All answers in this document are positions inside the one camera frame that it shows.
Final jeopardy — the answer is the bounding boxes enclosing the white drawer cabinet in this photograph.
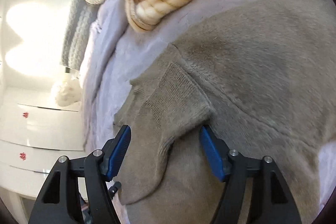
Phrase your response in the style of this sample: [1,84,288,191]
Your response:
[1,88,85,223]

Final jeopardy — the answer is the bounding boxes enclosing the grey quilted pillow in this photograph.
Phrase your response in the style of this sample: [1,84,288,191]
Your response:
[61,0,99,71]

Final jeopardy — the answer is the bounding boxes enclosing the olive green knit sweater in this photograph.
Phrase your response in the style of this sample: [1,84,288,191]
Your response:
[114,0,335,223]

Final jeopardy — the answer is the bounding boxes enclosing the lavender embossed bed cover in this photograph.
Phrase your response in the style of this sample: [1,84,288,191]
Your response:
[79,0,336,224]

